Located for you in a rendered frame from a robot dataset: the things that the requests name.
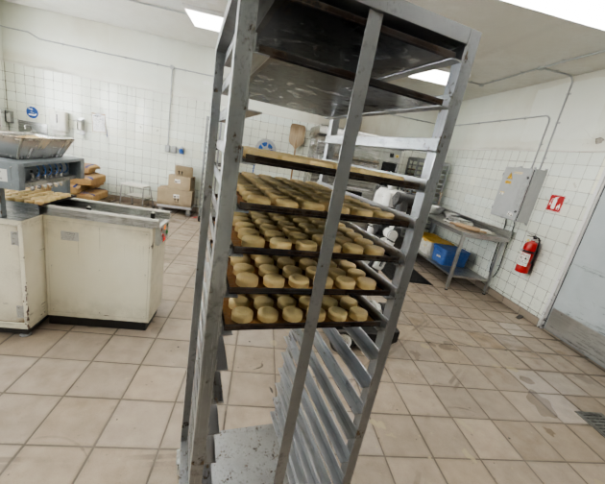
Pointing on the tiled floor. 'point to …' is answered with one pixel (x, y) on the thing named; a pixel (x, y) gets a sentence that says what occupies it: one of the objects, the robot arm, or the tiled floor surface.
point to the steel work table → (462, 246)
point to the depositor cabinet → (12, 274)
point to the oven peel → (297, 135)
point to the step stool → (136, 193)
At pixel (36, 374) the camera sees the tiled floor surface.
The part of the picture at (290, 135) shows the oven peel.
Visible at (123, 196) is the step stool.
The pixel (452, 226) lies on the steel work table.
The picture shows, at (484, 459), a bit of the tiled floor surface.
